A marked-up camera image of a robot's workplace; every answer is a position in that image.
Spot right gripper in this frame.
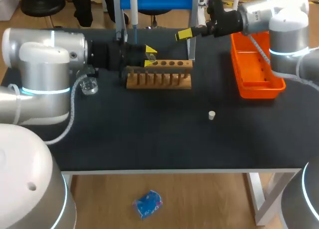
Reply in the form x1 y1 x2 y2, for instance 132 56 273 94
174 0 244 42

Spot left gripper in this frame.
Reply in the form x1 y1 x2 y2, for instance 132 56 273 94
87 29 158 85

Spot wooden test tube rack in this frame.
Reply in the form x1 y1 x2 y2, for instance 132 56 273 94
126 59 194 90

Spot white and blue pipette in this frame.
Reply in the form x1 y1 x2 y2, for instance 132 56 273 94
129 0 139 46

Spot clear glass beaker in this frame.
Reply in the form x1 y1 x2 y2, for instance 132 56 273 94
79 76 99 97

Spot orange plastic bin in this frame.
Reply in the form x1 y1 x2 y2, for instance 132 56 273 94
230 31 286 100

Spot person's legs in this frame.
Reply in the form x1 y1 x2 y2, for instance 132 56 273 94
69 0 94 28

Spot black round stool base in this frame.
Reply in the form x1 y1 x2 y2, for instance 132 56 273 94
20 0 67 18

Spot blue plastic packet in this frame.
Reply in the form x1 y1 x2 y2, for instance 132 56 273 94
132 189 164 221

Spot white storage box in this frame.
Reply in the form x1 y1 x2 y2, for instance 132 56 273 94
0 0 20 22

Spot white cable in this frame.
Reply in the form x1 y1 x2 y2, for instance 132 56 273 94
248 34 319 91
6 71 88 145

